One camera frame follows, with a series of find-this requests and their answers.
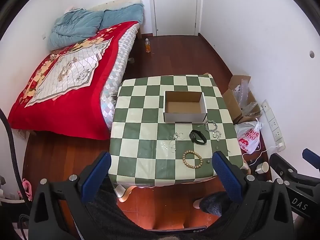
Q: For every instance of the green checkered tablecloth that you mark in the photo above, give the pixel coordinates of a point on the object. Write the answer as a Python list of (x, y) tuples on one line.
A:
[(140, 140)]

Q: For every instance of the brown cardboard box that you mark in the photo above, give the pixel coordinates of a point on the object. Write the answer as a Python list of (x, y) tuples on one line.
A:
[(232, 105)]

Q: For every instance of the white cardboard box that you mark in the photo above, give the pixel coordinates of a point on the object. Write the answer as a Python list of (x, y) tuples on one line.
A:
[(185, 117)]

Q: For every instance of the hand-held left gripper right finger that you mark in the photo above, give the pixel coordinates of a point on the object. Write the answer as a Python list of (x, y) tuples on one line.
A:
[(227, 177)]

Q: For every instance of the red printed blanket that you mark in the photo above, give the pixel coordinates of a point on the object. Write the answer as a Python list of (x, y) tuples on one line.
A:
[(75, 105)]

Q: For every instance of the blue pillow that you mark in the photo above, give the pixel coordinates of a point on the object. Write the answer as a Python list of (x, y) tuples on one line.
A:
[(122, 17)]

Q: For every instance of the white red-print plastic bag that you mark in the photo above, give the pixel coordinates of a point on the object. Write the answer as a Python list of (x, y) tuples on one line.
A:
[(247, 136)]

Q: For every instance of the orange drink bottle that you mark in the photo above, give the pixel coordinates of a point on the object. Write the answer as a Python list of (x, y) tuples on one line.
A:
[(148, 46)]

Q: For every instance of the white door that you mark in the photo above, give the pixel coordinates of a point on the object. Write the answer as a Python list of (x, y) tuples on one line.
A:
[(175, 5)]

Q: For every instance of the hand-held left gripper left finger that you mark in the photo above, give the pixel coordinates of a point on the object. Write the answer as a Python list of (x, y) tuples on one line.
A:
[(96, 177)]

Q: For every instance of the person's dark fleece leg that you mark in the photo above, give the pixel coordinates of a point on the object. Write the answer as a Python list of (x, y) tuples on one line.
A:
[(112, 210)]

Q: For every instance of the white power strip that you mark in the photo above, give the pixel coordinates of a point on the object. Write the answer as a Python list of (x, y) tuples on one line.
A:
[(272, 125)]

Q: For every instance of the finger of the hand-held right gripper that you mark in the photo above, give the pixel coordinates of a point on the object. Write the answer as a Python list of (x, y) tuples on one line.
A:
[(310, 157), (283, 167)]

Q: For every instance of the wooden bed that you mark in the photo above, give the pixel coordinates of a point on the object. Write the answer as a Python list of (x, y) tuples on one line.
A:
[(139, 30)]

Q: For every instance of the pink slippers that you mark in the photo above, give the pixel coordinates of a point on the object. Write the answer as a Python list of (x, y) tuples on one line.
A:
[(26, 188)]

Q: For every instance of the clear plastic packaging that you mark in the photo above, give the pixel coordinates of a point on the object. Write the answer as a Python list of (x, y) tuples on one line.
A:
[(243, 92)]

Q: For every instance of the white cup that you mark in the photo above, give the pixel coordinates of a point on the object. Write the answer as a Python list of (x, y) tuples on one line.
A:
[(262, 168)]

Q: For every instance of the checkered quilted bed sheet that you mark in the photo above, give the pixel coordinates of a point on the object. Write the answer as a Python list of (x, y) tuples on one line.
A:
[(120, 55)]

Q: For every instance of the grey fuzzy slipper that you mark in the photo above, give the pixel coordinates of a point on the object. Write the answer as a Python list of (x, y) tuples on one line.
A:
[(212, 203)]

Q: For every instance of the black wristband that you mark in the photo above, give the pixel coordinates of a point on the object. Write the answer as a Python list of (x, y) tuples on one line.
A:
[(198, 138)]

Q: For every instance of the blue quilt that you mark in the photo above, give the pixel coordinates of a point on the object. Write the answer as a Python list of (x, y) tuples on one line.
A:
[(72, 26)]

